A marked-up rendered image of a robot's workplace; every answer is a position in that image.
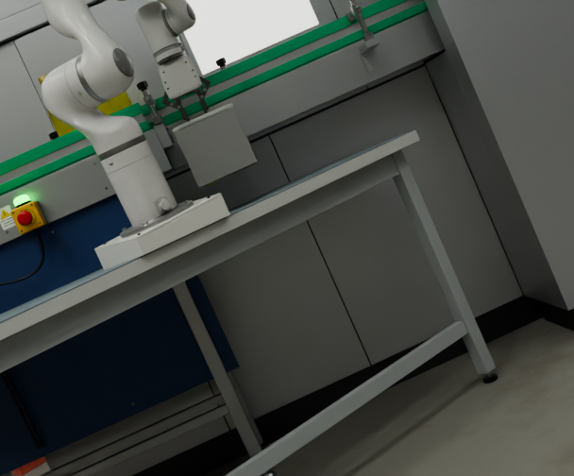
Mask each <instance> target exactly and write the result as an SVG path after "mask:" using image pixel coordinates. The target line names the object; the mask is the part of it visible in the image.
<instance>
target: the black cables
mask: <svg viewBox="0 0 574 476"><path fill-rule="evenodd" d="M35 231H36V233H37V235H38V238H39V241H40V244H41V248H42V261H41V263H40V265H39V267H38V268H37V269H36V270H35V271H34V272H32V273H31V274H29V275H27V276H25V277H23V278H20V279H18V280H12V281H8V282H2V283H0V286H1V285H7V284H12V283H15V282H19V281H23V280H26V279H28V278H30V277H31V276H33V275H35V274H36V273H37V272H38V271H39V270H40V269H41V267H42V265H43V262H44V256H45V254H44V246H43V242H42V238H41V236H40V234H39V231H38V230H35ZM4 372H5V374H6V376H7V378H8V381H9V382H10V384H11V386H12V388H13V390H14V392H15V394H16V396H17V398H18V400H19V401H20V403H21V405H22V407H23V409H24V411H25V414H26V416H27V418H28V421H29V423H30V425H31V427H32V429H33V431H34V433H35V435H36V436H37V438H38V440H39V442H40V444H41V446H42V448H43V447H44V444H43V442H42V440H41V438H40V436H39V434H38V432H37V430H36V428H35V426H34V423H33V421H32V419H31V417H30V415H29V413H28V411H27V410H26V408H25V405H24V403H23V401H22V399H21V397H20V395H19V393H18V391H17V389H16V387H15V385H14V383H13V381H12V379H11V377H10V376H9V374H8V372H7V371H4ZM0 375H1V376H2V378H3V380H4V382H5V384H6V386H7V388H8V391H9V392H10V394H11V395H12V397H13V399H14V401H15V403H16V405H17V407H18V410H19V412H20V414H21V416H22V418H23V420H24V422H25V425H26V427H27V428H28V430H29V432H30V434H31V436H32V438H33V440H34V442H35V445H36V447H37V449H40V445H39V443H38V441H37V439H36V437H35V435H34V433H33V432H32V430H31V428H30V426H29V424H28V422H27V420H26V418H25V414H24V412H23V410H22V408H21V406H20V404H19V402H18V400H17V399H16V397H15V395H14V393H13V391H12V389H11V387H10V385H9V384H8V381H7V379H6V377H5V375H4V373H3V372H2V373H0Z"/></svg>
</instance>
